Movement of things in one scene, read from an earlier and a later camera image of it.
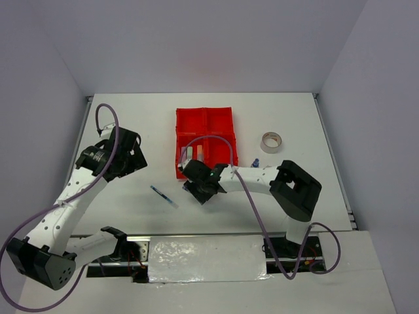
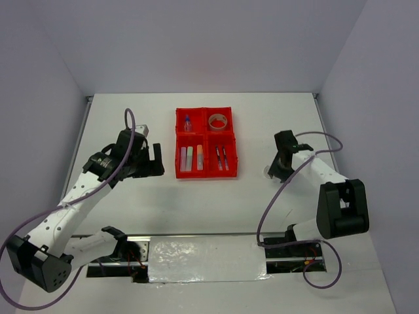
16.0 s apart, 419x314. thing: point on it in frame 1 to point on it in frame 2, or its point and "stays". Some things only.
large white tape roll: (270, 142) to (217, 116)
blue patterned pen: (163, 196) to (220, 167)
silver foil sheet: (175, 259) stays
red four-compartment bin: (194, 122) stays
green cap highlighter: (189, 152) stays
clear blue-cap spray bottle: (255, 163) to (187, 125)
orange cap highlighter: (200, 153) stays
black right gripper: (201, 197) to (275, 169)
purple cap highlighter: (183, 154) stays
